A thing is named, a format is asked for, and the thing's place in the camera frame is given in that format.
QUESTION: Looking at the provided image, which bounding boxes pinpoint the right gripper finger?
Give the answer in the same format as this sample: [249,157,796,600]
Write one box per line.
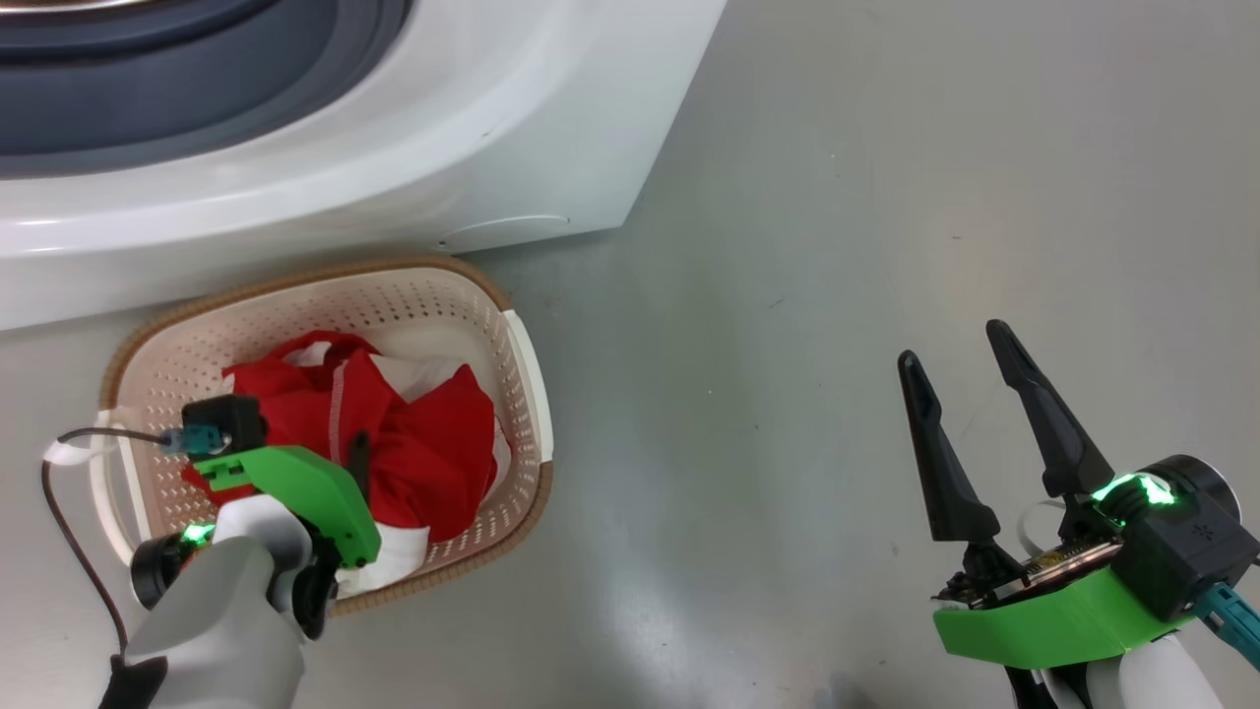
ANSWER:
[985,319,1115,499]
[897,350,1002,544]

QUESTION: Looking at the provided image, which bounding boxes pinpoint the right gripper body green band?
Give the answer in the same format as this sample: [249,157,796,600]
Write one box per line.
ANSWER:
[932,497,1198,672]

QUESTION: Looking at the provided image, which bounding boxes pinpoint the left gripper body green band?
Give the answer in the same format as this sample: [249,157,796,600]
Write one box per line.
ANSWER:
[191,444,383,570]

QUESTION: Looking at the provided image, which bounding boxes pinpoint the red and white garment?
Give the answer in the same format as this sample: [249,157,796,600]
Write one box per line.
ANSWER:
[182,330,514,598]

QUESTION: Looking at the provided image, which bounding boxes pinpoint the cream perforated laundry basket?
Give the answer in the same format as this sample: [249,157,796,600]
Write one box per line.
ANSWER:
[44,256,555,617]

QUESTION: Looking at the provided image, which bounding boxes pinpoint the white washing machine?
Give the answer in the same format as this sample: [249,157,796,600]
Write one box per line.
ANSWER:
[0,0,729,332]

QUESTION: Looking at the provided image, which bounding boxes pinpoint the grey rubber door seal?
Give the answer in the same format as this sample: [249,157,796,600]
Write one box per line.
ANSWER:
[0,0,414,181]

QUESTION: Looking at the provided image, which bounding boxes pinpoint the teal cable connector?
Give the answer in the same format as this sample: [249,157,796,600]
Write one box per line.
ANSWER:
[1196,581,1260,673]
[161,425,229,457]

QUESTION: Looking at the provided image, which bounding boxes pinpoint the thin black cable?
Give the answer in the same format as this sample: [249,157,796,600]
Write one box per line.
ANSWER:
[41,426,184,657]

